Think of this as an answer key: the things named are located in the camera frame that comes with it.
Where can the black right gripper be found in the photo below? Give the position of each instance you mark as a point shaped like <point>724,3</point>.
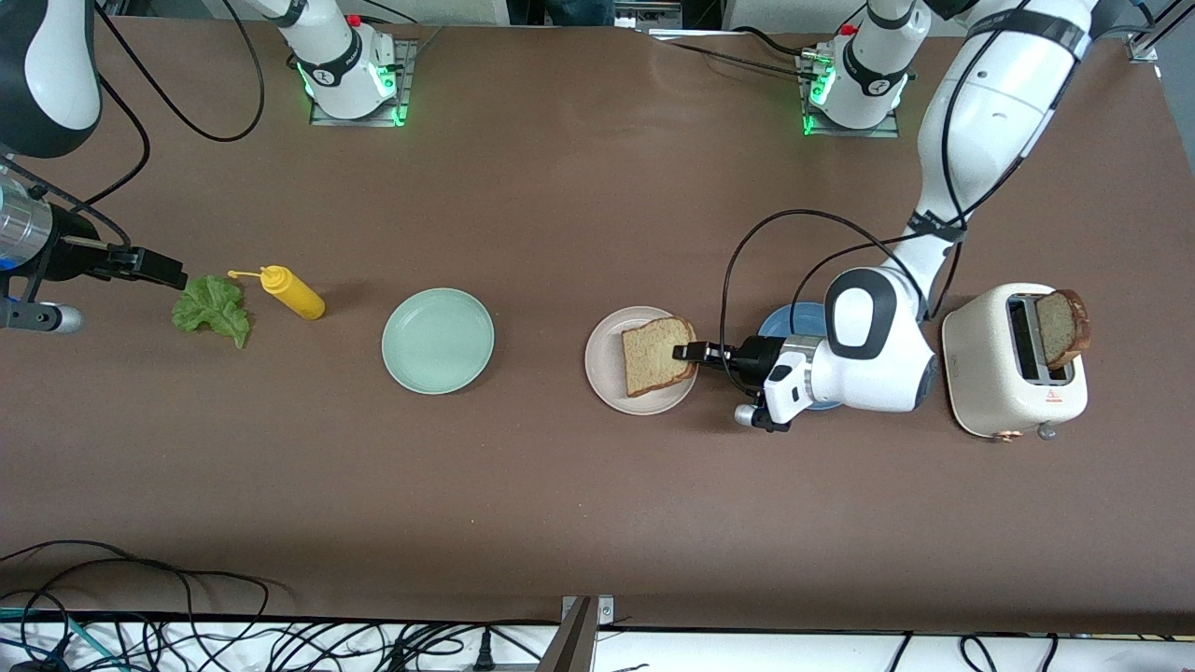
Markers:
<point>67,254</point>

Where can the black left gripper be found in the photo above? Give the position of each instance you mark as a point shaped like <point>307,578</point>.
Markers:
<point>758,358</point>

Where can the brown bread slice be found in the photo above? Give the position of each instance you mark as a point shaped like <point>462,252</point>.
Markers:
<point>1062,327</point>
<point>653,359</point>

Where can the green lettuce leaf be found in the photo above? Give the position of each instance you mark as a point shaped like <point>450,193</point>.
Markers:
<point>213,313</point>

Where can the yellow mustard squeeze bottle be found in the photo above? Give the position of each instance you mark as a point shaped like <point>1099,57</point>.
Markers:
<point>297,296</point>

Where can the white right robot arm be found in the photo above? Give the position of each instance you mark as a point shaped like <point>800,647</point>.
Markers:
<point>345,98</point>

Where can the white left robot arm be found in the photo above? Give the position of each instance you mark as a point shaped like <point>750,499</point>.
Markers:
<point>990,112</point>

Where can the blue plate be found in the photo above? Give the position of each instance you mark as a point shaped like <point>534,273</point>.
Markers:
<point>789,322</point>

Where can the beige plate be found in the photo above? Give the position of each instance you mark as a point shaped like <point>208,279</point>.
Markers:
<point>602,373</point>

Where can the green plate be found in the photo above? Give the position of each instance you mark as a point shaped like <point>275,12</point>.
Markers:
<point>437,341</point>

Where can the white toaster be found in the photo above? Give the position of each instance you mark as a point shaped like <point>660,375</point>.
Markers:
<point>980,364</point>

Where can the grey power strip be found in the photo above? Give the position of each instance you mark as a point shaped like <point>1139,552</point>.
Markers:
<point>653,17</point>

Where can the black power plug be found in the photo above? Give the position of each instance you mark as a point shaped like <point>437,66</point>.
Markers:
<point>484,653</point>

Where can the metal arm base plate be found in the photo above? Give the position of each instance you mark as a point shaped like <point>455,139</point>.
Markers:
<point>408,75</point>
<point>854,132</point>

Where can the small metal bracket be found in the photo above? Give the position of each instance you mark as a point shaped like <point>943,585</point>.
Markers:
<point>605,608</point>

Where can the grey metal camera pole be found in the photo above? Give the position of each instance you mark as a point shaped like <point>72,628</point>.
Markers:
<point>571,644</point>

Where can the aluminium frame rail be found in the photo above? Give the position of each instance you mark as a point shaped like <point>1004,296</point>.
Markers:
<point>1148,42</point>

